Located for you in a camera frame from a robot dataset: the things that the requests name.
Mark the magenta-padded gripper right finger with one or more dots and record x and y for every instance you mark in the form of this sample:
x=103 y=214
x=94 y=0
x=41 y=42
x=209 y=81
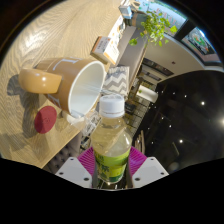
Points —
x=151 y=171

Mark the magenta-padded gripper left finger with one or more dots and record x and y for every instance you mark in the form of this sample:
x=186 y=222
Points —
x=75 y=171

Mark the clear green-label drink bottle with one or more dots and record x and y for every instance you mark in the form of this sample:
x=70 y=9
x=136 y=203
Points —
x=111 y=143

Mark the grey tufted armchair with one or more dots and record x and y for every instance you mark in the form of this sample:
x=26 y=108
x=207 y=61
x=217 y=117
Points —
x=65 y=153

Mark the flat round red coaster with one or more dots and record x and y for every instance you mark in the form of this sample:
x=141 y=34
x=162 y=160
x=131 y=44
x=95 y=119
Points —
x=45 y=120

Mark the white round column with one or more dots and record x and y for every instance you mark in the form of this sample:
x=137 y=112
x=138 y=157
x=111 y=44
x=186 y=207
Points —
x=147 y=94

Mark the group of ceiling lights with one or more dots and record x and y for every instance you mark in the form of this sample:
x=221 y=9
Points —
x=202 y=103

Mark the brown ceramic mug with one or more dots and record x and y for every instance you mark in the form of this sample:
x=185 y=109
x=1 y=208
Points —
x=63 y=83

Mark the grey white chevron cushion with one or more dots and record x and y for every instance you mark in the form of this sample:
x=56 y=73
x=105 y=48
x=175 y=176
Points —
x=116 y=81

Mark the grey curved sofa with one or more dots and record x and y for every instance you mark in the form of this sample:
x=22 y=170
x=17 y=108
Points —
x=131 y=56

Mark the white tissue box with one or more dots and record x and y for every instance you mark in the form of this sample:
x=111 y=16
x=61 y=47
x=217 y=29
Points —
x=105 y=50

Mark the colourful window poster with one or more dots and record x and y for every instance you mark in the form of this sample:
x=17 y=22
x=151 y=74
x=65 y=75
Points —
x=200 y=43

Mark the green potted plant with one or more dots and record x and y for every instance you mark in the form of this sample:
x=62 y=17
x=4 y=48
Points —
x=155 y=28

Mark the small light blue box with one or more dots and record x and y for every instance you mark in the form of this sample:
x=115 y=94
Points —
x=126 y=11

